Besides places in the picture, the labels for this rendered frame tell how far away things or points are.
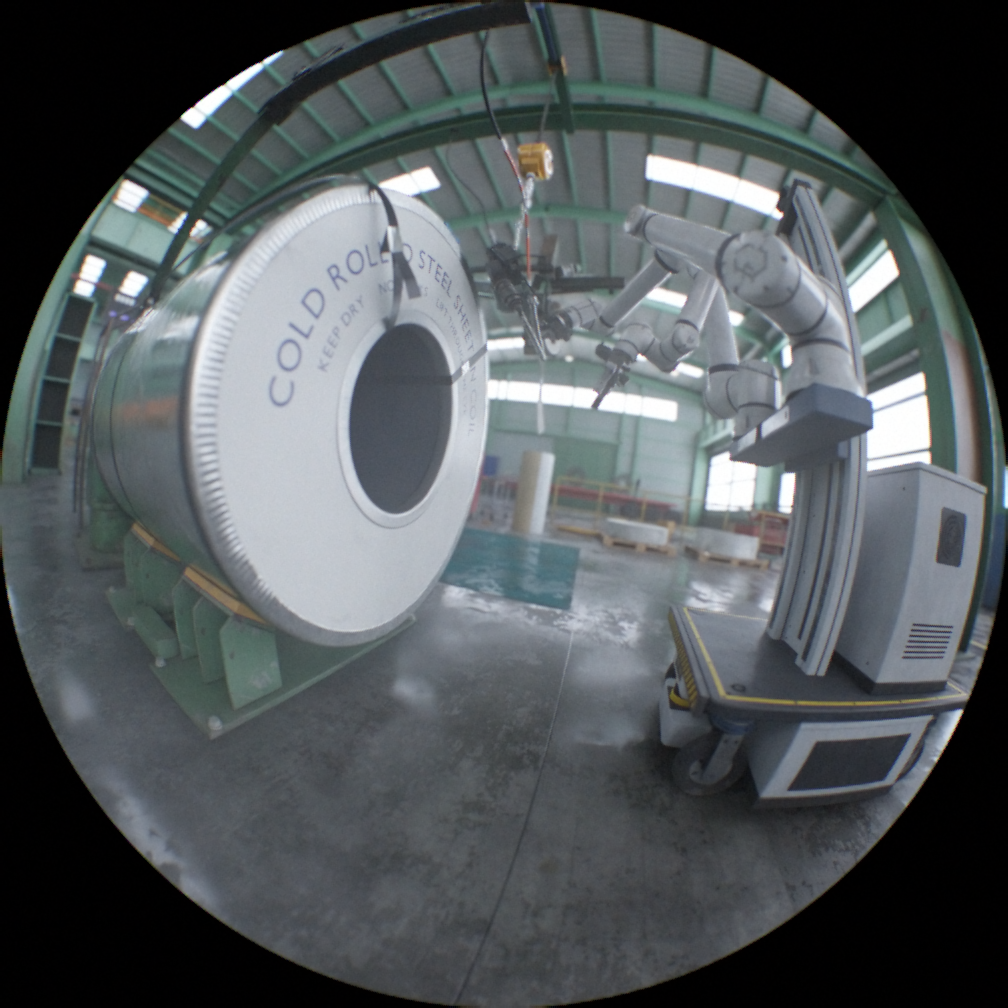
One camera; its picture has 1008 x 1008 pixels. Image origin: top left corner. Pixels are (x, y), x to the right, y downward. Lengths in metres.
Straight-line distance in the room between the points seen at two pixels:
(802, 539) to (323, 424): 1.23
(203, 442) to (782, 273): 0.91
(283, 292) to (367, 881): 0.94
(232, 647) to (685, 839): 1.05
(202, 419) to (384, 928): 0.76
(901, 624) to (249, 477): 1.28
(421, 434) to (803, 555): 1.27
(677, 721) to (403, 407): 1.26
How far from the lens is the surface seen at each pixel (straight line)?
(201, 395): 0.53
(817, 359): 0.80
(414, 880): 0.69
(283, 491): 0.62
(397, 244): 0.79
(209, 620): 1.01
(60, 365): 6.92
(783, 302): 0.72
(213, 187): 1.67
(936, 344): 3.36
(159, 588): 1.45
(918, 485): 0.95
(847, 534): 0.92
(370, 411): 1.33
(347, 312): 0.73
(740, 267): 0.74
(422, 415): 1.20
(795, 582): 1.17
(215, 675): 1.09
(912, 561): 0.94
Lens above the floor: 0.63
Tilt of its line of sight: 2 degrees down
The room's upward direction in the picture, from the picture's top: 9 degrees clockwise
